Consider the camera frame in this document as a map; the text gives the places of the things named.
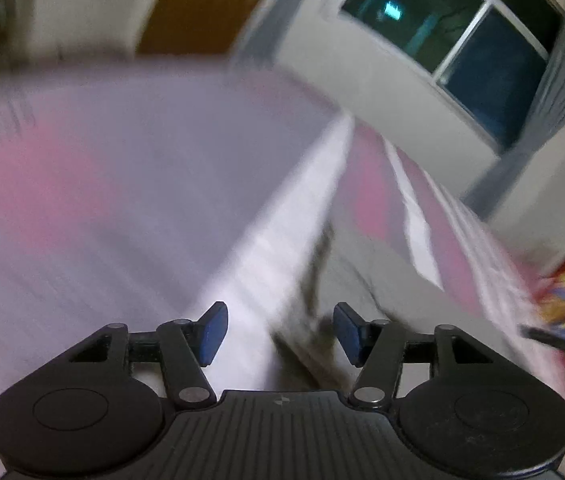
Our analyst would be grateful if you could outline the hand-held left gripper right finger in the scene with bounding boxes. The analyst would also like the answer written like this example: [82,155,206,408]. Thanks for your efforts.
[333,302,495,411]

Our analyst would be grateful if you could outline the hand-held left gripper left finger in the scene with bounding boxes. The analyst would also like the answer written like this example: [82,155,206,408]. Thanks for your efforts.
[65,301,230,408]

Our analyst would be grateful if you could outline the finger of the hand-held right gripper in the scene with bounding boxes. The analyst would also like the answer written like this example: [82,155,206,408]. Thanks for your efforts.
[519,325,565,353]

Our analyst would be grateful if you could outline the grey pants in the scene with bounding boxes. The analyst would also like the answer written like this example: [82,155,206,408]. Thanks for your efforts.
[272,220,468,393]

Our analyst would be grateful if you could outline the pink grey striped bed sheet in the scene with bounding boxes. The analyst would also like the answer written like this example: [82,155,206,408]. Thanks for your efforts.
[0,55,565,480]

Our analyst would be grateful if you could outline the grey curtain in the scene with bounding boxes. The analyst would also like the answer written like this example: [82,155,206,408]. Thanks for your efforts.
[462,0,565,218]
[232,0,315,73]

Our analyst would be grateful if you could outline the white framed window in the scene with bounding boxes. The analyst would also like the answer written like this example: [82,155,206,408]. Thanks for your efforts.
[339,0,563,153]

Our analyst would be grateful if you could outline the brown wooden door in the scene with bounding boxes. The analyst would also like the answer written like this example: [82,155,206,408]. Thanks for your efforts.
[135,0,293,56]

